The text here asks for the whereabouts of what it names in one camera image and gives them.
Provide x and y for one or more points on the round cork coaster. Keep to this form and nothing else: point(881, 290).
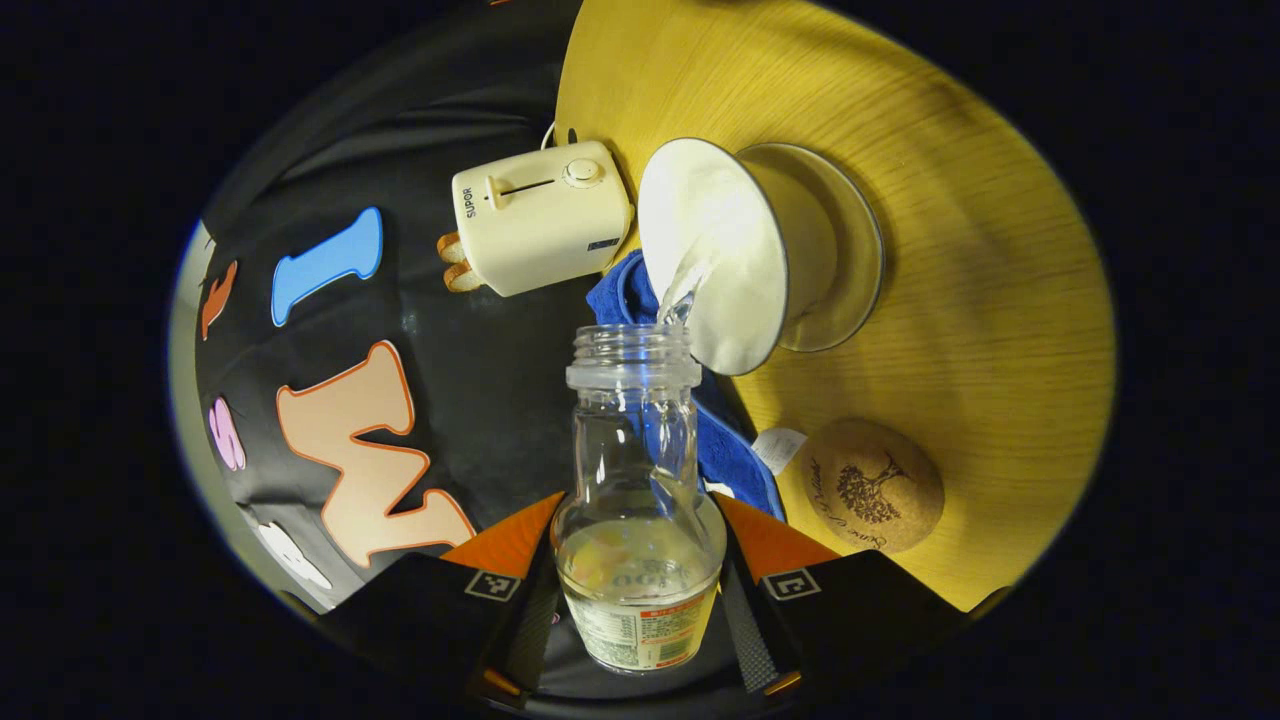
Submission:
point(875, 485)

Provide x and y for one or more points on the cream ceramic saucer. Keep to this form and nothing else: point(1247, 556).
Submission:
point(855, 250)

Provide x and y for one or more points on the clear plastic water bottle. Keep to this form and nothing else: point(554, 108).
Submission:
point(640, 560)

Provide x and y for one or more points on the cream ceramic teacup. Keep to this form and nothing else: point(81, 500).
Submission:
point(720, 230)

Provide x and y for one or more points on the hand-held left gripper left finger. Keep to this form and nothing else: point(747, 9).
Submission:
point(430, 620)

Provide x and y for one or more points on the blue towel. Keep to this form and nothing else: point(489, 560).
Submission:
point(730, 450)

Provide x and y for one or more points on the white toaster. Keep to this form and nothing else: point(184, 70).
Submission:
point(545, 220)

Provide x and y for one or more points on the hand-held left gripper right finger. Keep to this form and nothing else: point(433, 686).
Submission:
point(870, 610)

